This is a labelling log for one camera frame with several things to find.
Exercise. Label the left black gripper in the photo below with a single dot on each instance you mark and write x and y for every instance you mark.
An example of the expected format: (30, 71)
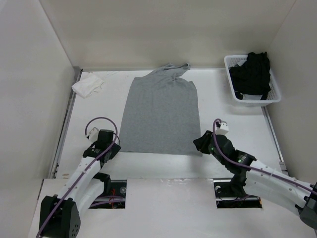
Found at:
(116, 150)

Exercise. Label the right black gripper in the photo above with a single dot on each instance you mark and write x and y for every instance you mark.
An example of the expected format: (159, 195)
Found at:
(201, 142)

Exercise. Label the grey tank top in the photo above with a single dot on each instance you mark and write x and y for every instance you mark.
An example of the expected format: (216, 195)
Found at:
(161, 114)

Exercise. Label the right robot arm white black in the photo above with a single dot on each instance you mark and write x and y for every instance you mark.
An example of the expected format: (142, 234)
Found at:
(252, 177)

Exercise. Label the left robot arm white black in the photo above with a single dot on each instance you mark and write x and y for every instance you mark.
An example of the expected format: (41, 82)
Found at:
(60, 214)

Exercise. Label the folded white tank top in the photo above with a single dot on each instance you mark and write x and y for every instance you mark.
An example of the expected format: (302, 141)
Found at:
(86, 86)

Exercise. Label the black tank tops pile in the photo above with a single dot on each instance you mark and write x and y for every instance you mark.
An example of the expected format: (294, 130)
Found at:
(251, 79)

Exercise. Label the white plastic basket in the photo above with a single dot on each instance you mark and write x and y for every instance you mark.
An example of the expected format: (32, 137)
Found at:
(274, 96)

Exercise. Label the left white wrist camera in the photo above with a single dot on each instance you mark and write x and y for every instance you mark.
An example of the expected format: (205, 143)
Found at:
(93, 134)

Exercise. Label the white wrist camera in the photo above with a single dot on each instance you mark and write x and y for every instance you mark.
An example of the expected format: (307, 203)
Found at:
(221, 128)
(93, 134)

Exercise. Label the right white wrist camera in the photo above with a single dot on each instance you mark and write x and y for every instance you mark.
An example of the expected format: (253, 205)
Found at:
(221, 128)

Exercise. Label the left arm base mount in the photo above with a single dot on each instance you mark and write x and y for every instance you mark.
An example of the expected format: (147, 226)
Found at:
(114, 194)

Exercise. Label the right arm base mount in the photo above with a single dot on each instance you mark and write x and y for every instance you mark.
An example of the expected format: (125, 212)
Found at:
(229, 194)

